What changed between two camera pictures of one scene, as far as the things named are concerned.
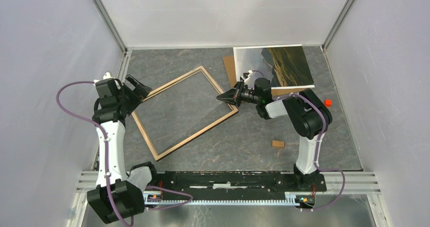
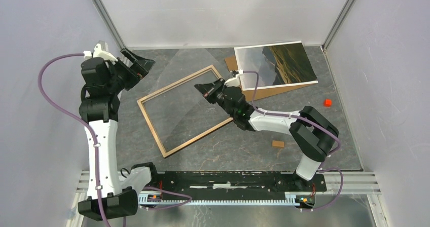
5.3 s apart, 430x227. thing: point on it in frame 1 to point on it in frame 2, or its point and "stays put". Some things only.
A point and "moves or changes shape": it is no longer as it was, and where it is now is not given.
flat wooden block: (278, 143) stays put
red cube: (328, 103) stays put
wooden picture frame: (192, 137) moves or changes shape
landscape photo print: (285, 66) stays put
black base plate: (237, 185) stays put
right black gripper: (232, 96) to (208, 89)
